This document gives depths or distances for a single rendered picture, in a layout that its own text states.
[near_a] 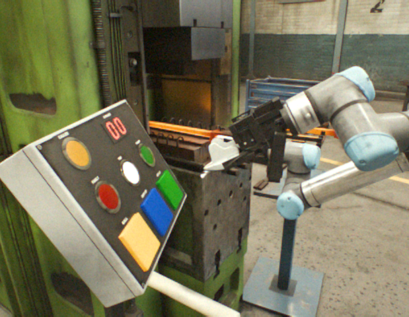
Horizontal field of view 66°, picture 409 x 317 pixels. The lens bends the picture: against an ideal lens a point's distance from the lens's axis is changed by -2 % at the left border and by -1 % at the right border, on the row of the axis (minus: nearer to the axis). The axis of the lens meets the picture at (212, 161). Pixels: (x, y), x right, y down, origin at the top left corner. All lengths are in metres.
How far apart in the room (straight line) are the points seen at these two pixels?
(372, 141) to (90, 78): 0.69
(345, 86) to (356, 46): 8.27
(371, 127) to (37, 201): 0.53
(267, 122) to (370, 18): 8.24
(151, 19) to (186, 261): 0.87
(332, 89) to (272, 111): 0.12
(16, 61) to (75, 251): 0.82
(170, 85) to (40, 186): 1.11
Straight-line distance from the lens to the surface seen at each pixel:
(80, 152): 0.54
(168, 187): 0.72
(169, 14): 0.99
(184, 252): 1.30
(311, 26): 9.41
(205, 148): 1.13
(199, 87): 1.43
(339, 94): 0.62
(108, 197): 0.54
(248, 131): 0.63
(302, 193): 0.91
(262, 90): 5.11
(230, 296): 1.68
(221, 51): 1.15
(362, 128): 0.58
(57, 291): 1.55
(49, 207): 0.51
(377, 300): 2.08
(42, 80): 1.13
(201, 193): 1.06
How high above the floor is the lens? 1.33
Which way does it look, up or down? 21 degrees down
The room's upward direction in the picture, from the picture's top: straight up
